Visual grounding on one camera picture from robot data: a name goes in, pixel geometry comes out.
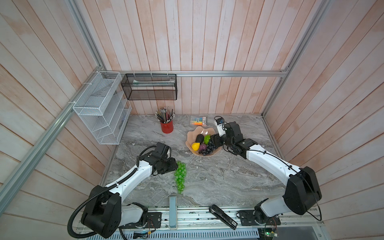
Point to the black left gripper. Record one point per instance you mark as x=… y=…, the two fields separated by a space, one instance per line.
x=172 y=166

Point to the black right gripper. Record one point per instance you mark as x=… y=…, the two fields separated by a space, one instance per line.
x=215 y=139

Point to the green fake grape bunch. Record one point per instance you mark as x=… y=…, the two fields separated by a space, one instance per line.
x=180 y=175

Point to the black fake grape bunch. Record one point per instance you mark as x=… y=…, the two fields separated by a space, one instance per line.
x=209 y=151

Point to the green bumpy fake fruit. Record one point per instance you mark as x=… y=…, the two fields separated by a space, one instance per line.
x=207 y=139

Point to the dark fake avocado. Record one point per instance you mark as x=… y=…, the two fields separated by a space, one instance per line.
x=200 y=138

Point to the yellow fake lemon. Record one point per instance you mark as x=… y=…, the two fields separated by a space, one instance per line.
x=196 y=146

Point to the purple fake fig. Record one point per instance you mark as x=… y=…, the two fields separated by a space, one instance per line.
x=202 y=147

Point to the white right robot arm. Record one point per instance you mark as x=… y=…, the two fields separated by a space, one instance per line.
x=302 y=190

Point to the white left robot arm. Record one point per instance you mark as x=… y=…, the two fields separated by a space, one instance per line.
x=103 y=212

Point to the pink wavy fruit bowl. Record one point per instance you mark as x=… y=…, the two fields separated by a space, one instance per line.
x=193 y=135

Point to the pack of colour highlighters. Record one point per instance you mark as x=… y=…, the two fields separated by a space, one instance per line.
x=198 y=121

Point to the red metal pencil cup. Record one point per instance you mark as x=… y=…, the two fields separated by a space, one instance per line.
x=167 y=127

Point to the grey blue bar tool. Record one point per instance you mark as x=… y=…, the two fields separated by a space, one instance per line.
x=173 y=213

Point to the bundle of pencils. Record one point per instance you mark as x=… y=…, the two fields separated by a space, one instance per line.
x=165 y=115

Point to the black stapler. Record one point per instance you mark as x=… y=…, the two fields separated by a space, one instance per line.
x=222 y=216

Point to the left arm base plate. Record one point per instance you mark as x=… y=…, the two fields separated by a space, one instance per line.
x=153 y=220

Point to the white mesh wall shelf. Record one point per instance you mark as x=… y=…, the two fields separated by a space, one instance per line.
x=103 y=108

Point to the black mesh wall basket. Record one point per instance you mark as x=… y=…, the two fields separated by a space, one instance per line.
x=143 y=87

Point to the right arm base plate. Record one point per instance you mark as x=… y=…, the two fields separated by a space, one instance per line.
x=256 y=218

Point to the aluminium frame rail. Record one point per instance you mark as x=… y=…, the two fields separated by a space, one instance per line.
x=230 y=73

